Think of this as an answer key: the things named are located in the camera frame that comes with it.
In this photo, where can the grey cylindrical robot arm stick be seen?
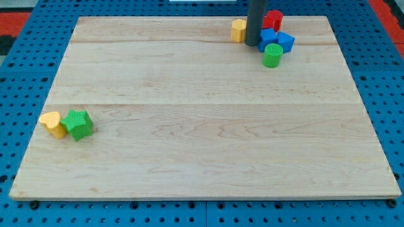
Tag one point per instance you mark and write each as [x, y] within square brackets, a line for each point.
[255, 16]

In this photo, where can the light wooden board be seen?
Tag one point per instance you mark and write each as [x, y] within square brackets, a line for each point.
[182, 113]

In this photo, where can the green cylinder block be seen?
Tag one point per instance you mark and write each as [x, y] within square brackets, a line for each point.
[272, 55]

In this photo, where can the yellow hexagon block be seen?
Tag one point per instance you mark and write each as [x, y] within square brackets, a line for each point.
[238, 31]

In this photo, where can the blue cube block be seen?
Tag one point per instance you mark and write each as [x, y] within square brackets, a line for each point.
[268, 36]

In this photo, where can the blue triangle block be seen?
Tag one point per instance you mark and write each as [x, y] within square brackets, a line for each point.
[286, 41]

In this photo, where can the red crescent block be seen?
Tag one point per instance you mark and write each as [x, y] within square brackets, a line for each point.
[273, 19]

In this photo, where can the green star block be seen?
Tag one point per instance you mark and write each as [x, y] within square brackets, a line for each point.
[78, 124]

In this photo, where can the yellow heart block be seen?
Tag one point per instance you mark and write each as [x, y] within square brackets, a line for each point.
[51, 121]

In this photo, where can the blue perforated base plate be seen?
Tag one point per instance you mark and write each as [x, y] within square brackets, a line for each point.
[372, 55]

